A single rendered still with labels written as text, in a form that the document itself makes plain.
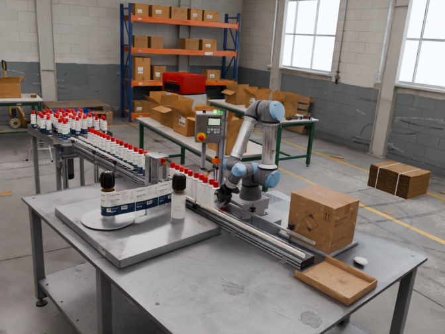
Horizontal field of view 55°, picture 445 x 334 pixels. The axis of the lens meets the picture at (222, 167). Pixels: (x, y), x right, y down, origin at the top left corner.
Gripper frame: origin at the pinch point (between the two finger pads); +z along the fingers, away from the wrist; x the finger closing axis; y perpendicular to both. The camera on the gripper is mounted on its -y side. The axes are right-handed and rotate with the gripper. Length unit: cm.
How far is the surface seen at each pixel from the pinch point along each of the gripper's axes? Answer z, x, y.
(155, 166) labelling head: 15, -54, 12
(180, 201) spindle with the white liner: -6.7, -5.8, 30.0
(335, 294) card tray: -40, 86, 13
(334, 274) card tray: -33, 77, -4
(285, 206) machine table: 5, 13, -55
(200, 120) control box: -31, -45, -1
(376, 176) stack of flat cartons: 111, -41, -388
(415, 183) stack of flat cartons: 83, 2, -398
